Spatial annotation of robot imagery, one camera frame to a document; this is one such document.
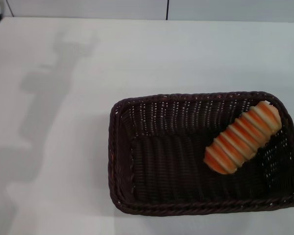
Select dark brown wicker basket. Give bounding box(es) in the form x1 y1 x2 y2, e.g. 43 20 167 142
108 91 294 216

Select orange striped bread roll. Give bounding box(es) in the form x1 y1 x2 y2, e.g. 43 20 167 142
203 100 282 175

